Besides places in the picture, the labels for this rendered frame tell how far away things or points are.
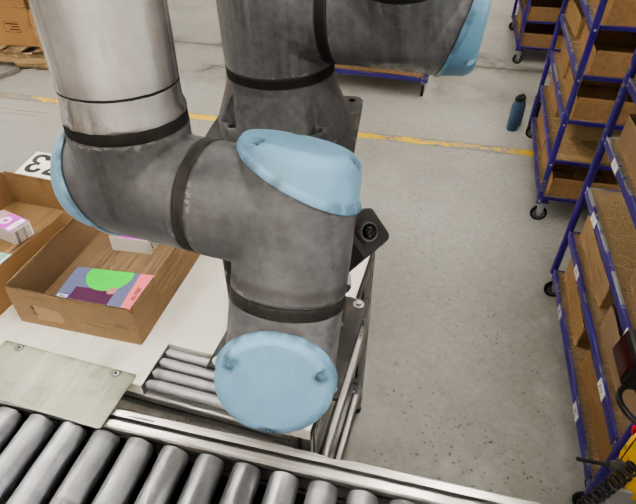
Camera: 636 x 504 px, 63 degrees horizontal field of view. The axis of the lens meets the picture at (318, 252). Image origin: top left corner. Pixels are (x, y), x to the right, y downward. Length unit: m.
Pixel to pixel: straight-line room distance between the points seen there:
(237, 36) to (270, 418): 0.46
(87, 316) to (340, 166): 0.84
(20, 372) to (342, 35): 0.86
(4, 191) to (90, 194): 1.21
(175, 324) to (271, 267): 0.79
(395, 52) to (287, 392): 0.40
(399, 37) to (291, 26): 0.13
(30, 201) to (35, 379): 0.62
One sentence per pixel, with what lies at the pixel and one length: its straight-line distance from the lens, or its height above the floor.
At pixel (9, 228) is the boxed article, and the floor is 0.80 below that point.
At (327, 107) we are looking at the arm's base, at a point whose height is 1.26.
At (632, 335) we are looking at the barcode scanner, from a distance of 0.73.
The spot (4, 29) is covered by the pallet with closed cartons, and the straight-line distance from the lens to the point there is 5.18.
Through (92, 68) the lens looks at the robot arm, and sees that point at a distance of 0.37.
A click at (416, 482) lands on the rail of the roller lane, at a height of 0.74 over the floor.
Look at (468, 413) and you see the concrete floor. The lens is 1.93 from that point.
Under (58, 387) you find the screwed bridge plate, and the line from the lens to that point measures 1.11.
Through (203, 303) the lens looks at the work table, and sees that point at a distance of 1.17.
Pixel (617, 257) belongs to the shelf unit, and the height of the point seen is 0.54.
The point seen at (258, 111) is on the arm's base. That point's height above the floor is 1.27.
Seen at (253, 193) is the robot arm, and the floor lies 1.37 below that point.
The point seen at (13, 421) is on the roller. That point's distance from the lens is 1.12.
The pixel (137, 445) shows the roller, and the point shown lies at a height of 0.75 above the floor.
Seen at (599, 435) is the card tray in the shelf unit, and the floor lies 0.18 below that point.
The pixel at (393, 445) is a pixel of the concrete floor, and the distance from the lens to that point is 1.82.
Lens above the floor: 1.56
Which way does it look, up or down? 40 degrees down
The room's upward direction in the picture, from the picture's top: straight up
